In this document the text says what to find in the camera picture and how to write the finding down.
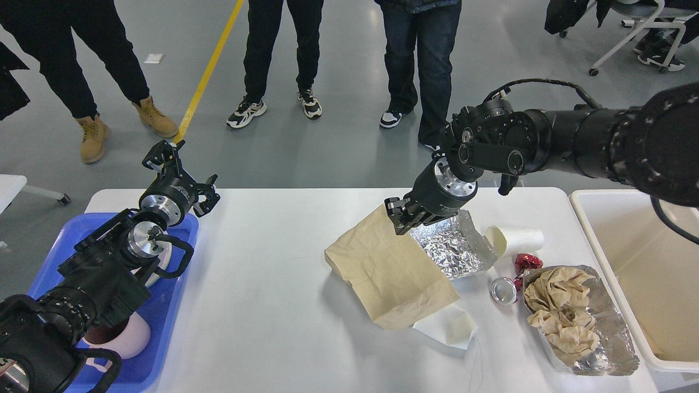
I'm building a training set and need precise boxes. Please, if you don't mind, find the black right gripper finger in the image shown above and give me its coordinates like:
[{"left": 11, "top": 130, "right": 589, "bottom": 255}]
[
  {"left": 384, "top": 196, "right": 416, "bottom": 233},
  {"left": 395, "top": 214, "right": 454, "bottom": 235}
]

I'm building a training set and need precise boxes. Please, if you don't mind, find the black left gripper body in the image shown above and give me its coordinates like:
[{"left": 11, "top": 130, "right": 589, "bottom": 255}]
[{"left": 138, "top": 177, "right": 198, "bottom": 227}]

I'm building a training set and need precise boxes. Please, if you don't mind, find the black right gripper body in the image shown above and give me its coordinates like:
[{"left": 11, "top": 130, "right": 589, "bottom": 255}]
[{"left": 404, "top": 157, "right": 479, "bottom": 216}]

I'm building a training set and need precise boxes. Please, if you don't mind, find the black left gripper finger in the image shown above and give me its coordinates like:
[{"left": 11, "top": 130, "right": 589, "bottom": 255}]
[
  {"left": 141, "top": 140, "right": 189, "bottom": 186},
  {"left": 189, "top": 174, "right": 220, "bottom": 217}
]

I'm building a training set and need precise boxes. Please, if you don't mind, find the aluminium foil sheet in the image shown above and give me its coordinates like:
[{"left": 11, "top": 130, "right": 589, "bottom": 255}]
[{"left": 409, "top": 209, "right": 499, "bottom": 279}]

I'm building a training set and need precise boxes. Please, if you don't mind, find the pink plate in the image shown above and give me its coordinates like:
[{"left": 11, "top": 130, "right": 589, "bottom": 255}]
[{"left": 145, "top": 243, "right": 173, "bottom": 288}]

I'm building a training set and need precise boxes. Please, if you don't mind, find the brown paper bag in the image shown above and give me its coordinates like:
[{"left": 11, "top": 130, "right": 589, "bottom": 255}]
[{"left": 324, "top": 206, "right": 460, "bottom": 330}]

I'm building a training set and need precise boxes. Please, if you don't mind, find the white paper sheet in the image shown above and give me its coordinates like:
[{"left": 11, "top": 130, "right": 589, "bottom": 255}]
[{"left": 413, "top": 303, "right": 478, "bottom": 350}]

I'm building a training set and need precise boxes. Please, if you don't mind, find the pink mug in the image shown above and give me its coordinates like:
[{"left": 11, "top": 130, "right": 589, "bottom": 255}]
[{"left": 82, "top": 312, "right": 150, "bottom": 360}]

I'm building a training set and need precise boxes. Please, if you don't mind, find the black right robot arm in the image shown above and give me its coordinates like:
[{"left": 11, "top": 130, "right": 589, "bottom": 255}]
[{"left": 384, "top": 82, "right": 698, "bottom": 243}]

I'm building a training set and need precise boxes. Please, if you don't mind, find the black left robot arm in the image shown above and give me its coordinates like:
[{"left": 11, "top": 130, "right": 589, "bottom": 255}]
[{"left": 1, "top": 141, "right": 220, "bottom": 392}]

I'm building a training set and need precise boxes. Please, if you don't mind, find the white paper cup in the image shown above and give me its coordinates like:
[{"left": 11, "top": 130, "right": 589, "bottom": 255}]
[{"left": 486, "top": 226, "right": 545, "bottom": 257}]

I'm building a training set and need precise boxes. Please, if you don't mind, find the crushed red soda can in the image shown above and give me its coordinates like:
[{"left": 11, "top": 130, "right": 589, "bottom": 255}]
[{"left": 489, "top": 253, "right": 544, "bottom": 305}]

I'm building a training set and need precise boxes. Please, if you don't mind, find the white side table left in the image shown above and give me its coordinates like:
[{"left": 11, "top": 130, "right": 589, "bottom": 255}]
[{"left": 1, "top": 174, "right": 72, "bottom": 213}]

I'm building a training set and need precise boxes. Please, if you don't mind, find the person in dark jeans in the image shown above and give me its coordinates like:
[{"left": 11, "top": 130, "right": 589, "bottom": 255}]
[{"left": 377, "top": 1, "right": 462, "bottom": 150}]

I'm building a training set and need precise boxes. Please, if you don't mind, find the person in black-white sneakers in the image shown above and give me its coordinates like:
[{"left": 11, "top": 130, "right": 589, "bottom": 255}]
[{"left": 227, "top": 0, "right": 325, "bottom": 129}]

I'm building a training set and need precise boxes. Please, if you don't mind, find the person in tan boots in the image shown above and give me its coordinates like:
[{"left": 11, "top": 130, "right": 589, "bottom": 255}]
[{"left": 0, "top": 0, "right": 180, "bottom": 164}]

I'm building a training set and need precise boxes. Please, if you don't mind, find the blue plastic tray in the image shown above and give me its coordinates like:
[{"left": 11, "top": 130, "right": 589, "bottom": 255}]
[{"left": 28, "top": 212, "right": 187, "bottom": 392}]

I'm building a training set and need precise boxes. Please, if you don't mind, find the white plastic bin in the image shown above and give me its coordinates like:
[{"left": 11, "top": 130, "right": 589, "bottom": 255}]
[{"left": 570, "top": 189, "right": 698, "bottom": 373}]

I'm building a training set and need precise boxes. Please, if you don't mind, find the seated person in background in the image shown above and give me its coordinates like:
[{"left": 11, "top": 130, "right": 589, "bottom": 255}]
[{"left": 633, "top": 1, "right": 698, "bottom": 72}]

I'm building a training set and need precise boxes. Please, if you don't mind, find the white office chair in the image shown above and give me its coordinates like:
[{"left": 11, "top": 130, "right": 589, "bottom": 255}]
[{"left": 558, "top": 0, "right": 699, "bottom": 76}]

